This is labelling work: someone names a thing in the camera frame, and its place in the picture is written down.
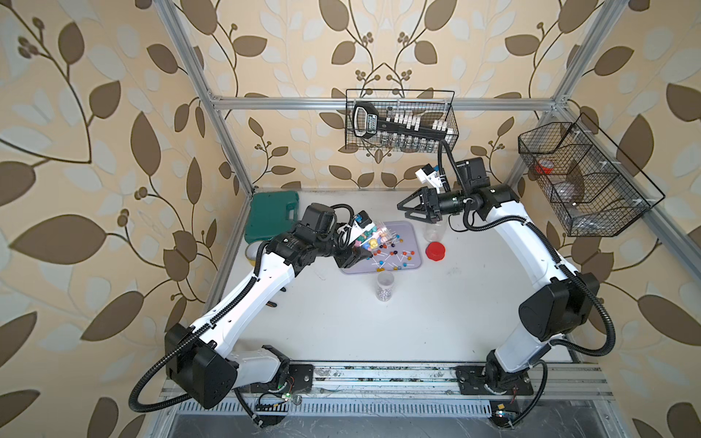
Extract clear jar dark beads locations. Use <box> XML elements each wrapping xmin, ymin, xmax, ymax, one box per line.
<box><xmin>376</xmin><ymin>271</ymin><xmax>395</xmax><ymax>302</ymax></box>

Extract lilac plastic tray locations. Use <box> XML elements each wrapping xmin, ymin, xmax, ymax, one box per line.
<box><xmin>341</xmin><ymin>221</ymin><xmax>423</xmax><ymax>275</ymax></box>

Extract clear candy jar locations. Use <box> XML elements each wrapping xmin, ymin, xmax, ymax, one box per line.
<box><xmin>423</xmin><ymin>221</ymin><xmax>447</xmax><ymax>243</ymax></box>

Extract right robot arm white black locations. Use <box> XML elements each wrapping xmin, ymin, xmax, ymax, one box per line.
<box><xmin>397</xmin><ymin>184</ymin><xmax>616</xmax><ymax>394</ymax></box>

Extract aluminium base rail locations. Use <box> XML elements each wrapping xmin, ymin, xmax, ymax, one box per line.
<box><xmin>160</xmin><ymin>360</ymin><xmax>614</xmax><ymax>401</ymax></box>

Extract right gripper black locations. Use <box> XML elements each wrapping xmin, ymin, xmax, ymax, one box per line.
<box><xmin>398</xmin><ymin>188</ymin><xmax>470</xmax><ymax>224</ymax></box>

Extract green plastic tool case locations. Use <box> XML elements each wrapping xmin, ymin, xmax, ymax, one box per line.
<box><xmin>244</xmin><ymin>191</ymin><xmax>299</xmax><ymax>244</ymax></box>

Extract pile of lollipops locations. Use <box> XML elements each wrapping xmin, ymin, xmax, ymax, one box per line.
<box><xmin>367</xmin><ymin>232</ymin><xmax>422</xmax><ymax>272</ymax></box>

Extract orange black pliers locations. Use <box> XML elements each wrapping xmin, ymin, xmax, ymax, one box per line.
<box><xmin>266</xmin><ymin>287</ymin><xmax>287</xmax><ymax>308</ymax></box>

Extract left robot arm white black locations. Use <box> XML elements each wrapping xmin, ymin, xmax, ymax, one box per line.
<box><xmin>129</xmin><ymin>224</ymin><xmax>376</xmax><ymax>414</ymax></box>

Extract black wire basket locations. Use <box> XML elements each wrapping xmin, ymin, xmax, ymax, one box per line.
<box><xmin>345</xmin><ymin>88</ymin><xmax>459</xmax><ymax>153</ymax></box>
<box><xmin>518</xmin><ymin>113</ymin><xmax>666</xmax><ymax>237</ymax></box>

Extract clear jar colourful candies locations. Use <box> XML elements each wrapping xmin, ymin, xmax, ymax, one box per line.
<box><xmin>350</xmin><ymin>222</ymin><xmax>395</xmax><ymax>253</ymax></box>

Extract black wire basket right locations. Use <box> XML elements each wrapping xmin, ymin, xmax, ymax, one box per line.
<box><xmin>518</xmin><ymin>113</ymin><xmax>666</xmax><ymax>237</ymax></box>

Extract red jar lid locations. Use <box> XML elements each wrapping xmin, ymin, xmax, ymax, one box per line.
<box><xmin>425</xmin><ymin>242</ymin><xmax>447</xmax><ymax>261</ymax></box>

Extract red item in basket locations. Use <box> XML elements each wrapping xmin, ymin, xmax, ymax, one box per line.
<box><xmin>534</xmin><ymin>159</ymin><xmax>555</xmax><ymax>175</ymax></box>

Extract black socket set rail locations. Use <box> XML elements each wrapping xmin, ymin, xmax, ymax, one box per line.
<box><xmin>347</xmin><ymin>101</ymin><xmax>459</xmax><ymax>142</ymax></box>

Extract black wire basket centre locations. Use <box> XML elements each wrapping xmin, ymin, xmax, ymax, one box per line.
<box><xmin>345</xmin><ymin>88</ymin><xmax>459</xmax><ymax>153</ymax></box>

